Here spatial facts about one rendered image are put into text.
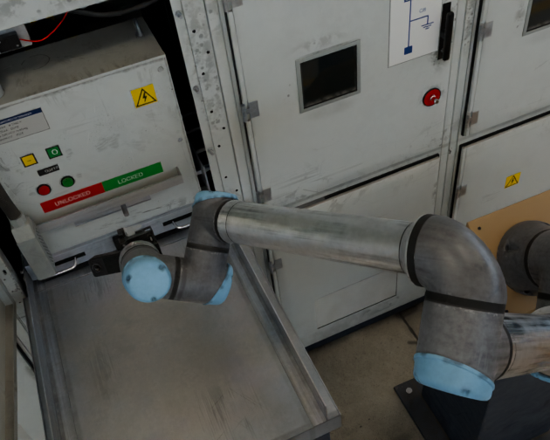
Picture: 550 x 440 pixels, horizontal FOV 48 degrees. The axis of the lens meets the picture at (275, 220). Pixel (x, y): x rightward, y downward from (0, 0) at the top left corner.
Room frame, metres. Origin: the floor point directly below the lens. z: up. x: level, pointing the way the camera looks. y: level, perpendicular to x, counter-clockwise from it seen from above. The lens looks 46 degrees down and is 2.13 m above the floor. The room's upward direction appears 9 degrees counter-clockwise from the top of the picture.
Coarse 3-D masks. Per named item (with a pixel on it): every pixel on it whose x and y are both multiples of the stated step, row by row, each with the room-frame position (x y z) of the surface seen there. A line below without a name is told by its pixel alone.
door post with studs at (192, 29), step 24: (192, 0) 1.28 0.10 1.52; (192, 24) 1.28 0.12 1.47; (192, 48) 1.28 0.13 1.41; (192, 72) 1.28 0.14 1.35; (216, 72) 1.29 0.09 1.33; (216, 96) 1.29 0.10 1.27; (216, 120) 1.28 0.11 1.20; (216, 144) 1.28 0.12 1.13; (216, 168) 1.28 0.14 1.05; (240, 192) 1.29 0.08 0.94
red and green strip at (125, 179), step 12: (144, 168) 1.26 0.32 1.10; (156, 168) 1.27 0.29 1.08; (108, 180) 1.23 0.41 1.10; (120, 180) 1.24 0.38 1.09; (132, 180) 1.25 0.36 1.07; (72, 192) 1.21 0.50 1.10; (84, 192) 1.22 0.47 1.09; (96, 192) 1.22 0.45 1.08; (48, 204) 1.19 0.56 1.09; (60, 204) 1.20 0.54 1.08
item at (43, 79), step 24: (120, 24) 1.48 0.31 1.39; (144, 24) 1.47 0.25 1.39; (48, 48) 1.42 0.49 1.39; (72, 48) 1.40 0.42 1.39; (96, 48) 1.38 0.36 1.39; (120, 48) 1.37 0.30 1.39; (144, 48) 1.35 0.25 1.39; (0, 72) 1.34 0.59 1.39; (24, 72) 1.32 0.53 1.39; (48, 72) 1.30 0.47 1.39; (72, 72) 1.29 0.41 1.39; (96, 72) 1.26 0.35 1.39; (24, 96) 1.21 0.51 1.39
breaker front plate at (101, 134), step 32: (160, 64) 1.30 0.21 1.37; (64, 96) 1.23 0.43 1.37; (96, 96) 1.25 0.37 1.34; (128, 96) 1.27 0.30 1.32; (160, 96) 1.29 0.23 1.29; (64, 128) 1.22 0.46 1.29; (96, 128) 1.24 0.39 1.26; (128, 128) 1.26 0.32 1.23; (160, 128) 1.28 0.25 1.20; (0, 160) 1.17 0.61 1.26; (64, 160) 1.21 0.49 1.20; (96, 160) 1.23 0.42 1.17; (128, 160) 1.25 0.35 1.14; (160, 160) 1.28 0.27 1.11; (32, 192) 1.18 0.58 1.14; (64, 192) 1.20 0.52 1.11; (128, 192) 1.25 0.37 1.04; (160, 192) 1.27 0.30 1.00; (192, 192) 1.29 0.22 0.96; (96, 224) 1.21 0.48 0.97; (128, 224) 1.24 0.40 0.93
